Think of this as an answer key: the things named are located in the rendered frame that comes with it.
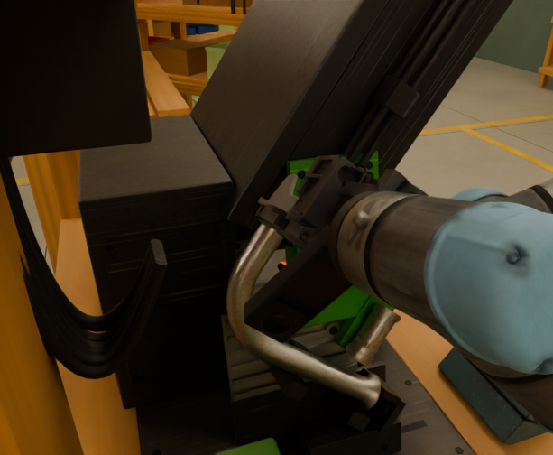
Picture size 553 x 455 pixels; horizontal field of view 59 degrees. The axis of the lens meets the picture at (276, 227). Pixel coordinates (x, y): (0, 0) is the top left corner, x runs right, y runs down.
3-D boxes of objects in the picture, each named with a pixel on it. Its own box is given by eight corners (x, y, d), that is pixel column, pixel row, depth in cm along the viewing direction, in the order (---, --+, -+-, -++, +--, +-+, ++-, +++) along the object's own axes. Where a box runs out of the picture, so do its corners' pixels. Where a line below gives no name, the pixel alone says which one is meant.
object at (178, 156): (206, 275, 101) (192, 113, 84) (245, 382, 76) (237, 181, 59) (114, 292, 96) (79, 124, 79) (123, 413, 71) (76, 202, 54)
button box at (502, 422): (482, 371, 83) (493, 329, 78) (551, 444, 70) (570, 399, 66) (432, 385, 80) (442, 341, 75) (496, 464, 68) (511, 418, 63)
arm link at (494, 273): (567, 424, 22) (456, 324, 20) (423, 339, 33) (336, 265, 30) (660, 288, 23) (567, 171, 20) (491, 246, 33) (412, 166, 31)
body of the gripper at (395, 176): (370, 197, 49) (449, 210, 37) (324, 271, 48) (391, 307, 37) (311, 153, 46) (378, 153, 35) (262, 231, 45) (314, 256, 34)
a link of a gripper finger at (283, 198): (287, 178, 55) (328, 189, 47) (259, 222, 55) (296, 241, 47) (266, 162, 54) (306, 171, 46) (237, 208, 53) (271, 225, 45)
